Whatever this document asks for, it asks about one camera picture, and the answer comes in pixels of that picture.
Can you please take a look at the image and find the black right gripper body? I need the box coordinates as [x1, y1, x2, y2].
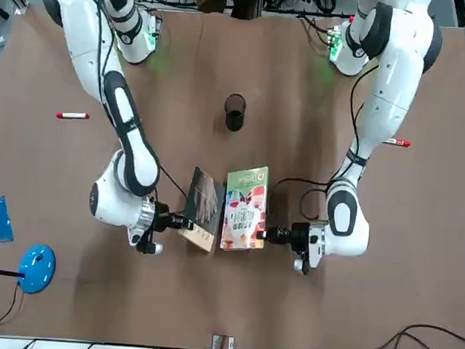
[150, 200, 178, 236]

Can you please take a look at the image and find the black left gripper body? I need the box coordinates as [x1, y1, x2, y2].
[288, 221, 315, 257]

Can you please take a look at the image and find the dark book with hand cover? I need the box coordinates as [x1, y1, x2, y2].
[176, 165, 228, 254]

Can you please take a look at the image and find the green colourful juice book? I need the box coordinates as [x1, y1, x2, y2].
[218, 163, 272, 254]

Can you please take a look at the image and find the red whiteboard marker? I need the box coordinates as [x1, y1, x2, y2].
[55, 109, 92, 122]
[381, 137, 412, 150]

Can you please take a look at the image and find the black mesh pen holder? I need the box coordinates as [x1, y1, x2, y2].
[223, 92, 248, 134]

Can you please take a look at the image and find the blue desk lamp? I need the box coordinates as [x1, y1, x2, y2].
[0, 195, 61, 296]

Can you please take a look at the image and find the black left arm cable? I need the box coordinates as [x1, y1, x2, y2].
[272, 52, 382, 233]

